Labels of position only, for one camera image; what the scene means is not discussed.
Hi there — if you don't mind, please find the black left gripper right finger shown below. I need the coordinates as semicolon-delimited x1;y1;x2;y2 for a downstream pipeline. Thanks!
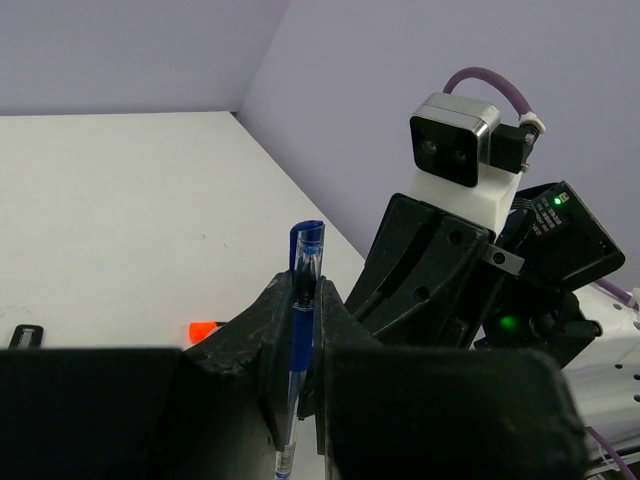
313;279;589;479

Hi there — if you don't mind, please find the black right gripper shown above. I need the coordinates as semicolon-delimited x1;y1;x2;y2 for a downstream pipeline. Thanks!
345;181;625;367

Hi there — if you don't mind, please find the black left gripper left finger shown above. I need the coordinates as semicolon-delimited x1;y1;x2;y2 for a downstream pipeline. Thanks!
1;272;292;479

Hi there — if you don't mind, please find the blue gel pen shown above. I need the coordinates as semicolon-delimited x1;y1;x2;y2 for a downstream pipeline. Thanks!
274;220;325;479

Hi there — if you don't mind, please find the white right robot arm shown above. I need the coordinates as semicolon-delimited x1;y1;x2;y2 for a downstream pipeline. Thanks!
346;181;639;479

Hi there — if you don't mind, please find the orange highlighter marker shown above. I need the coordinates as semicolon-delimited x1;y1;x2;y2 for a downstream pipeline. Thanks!
188;321;221;345

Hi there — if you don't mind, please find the blue highlighter marker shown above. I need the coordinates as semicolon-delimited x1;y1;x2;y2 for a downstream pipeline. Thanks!
9;324;44;349

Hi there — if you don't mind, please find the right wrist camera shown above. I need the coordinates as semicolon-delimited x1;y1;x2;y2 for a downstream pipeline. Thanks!
407;92;547;236

